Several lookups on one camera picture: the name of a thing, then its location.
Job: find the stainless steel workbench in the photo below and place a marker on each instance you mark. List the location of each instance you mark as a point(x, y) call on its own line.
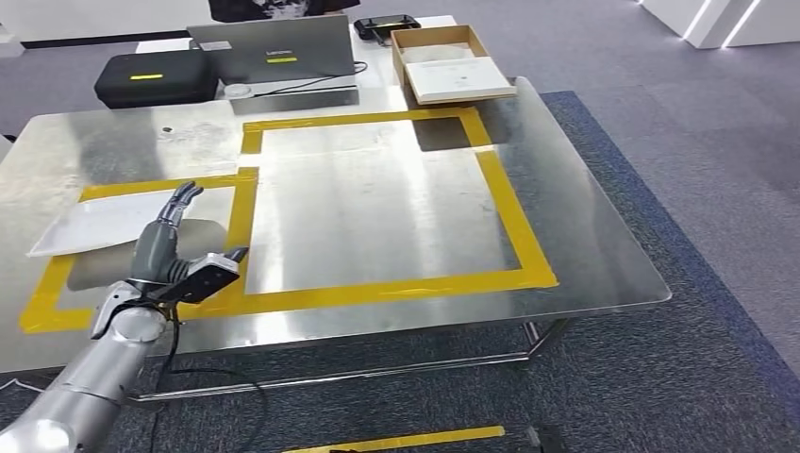
point(375, 212)

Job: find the grey laptop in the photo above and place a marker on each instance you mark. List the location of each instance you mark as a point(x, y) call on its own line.
point(281, 47)

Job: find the black hard case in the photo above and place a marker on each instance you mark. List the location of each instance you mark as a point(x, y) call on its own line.
point(156, 78)

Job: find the white flat slab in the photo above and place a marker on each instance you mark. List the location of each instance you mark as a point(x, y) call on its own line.
point(459, 80)

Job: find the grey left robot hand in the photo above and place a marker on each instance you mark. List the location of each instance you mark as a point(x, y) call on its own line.
point(153, 250)

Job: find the yellow floor tape outline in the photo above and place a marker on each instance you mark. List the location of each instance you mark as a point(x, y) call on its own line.
point(406, 439)

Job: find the white round puck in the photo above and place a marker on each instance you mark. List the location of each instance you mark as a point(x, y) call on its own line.
point(237, 91)

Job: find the person in black shirt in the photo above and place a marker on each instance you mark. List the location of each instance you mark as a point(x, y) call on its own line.
point(281, 7)

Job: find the cardboard box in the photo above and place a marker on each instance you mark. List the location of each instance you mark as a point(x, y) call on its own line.
point(437, 39)

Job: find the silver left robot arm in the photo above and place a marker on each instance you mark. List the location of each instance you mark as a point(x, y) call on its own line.
point(94, 375)

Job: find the white plastic car part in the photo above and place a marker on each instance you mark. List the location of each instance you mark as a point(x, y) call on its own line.
point(100, 222)

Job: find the black handheld controller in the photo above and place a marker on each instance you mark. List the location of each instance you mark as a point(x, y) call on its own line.
point(387, 26)

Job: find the yellow workbench tape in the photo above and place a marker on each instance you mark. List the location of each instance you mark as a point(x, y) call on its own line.
point(506, 206)

